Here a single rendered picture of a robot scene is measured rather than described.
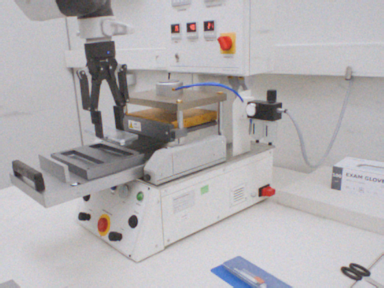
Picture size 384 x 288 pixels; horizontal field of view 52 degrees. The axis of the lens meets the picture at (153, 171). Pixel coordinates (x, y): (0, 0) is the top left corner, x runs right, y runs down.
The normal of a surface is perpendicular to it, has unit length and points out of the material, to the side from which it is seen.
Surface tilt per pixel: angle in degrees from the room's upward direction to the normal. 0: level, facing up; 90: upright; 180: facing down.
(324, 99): 90
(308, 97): 90
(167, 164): 90
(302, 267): 0
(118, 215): 65
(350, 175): 88
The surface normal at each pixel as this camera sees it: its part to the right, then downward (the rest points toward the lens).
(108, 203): -0.74, -0.17
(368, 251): -0.07, -0.94
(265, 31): 0.62, 0.22
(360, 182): -0.71, 0.28
